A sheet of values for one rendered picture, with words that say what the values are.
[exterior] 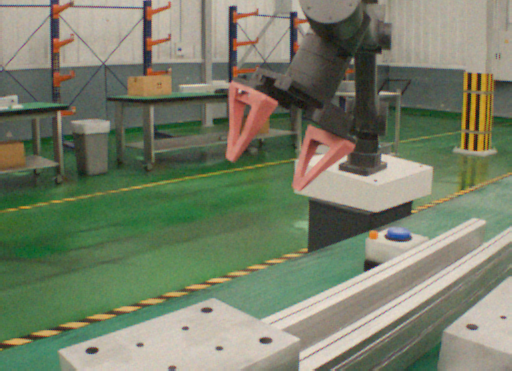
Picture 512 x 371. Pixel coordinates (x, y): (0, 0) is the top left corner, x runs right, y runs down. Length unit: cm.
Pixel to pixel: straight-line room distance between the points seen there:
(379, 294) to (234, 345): 29
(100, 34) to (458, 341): 841
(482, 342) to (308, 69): 31
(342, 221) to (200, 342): 92
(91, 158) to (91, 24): 350
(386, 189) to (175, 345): 93
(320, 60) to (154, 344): 32
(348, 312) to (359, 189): 69
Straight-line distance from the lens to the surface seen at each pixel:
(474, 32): 742
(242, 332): 44
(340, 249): 100
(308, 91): 53
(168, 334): 44
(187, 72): 955
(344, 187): 131
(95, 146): 562
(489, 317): 50
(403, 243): 87
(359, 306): 64
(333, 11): 49
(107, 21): 877
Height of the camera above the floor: 112
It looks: 13 degrees down
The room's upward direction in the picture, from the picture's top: straight up
